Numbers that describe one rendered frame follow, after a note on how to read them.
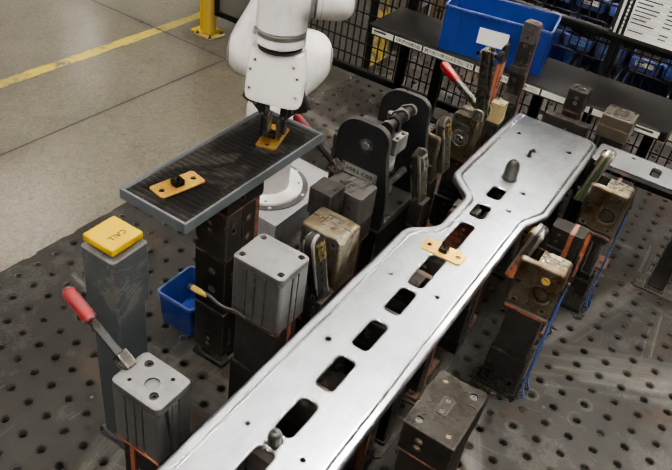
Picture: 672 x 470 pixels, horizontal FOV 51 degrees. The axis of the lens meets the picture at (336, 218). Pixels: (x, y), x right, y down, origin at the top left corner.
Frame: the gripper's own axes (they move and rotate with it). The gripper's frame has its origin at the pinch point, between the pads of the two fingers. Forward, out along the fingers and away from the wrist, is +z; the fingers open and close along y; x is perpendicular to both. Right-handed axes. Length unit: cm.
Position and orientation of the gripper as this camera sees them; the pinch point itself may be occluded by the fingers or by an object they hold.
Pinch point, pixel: (273, 125)
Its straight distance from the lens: 127.7
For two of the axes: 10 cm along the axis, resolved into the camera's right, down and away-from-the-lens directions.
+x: 2.6, -5.5, 7.9
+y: 9.6, 2.5, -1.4
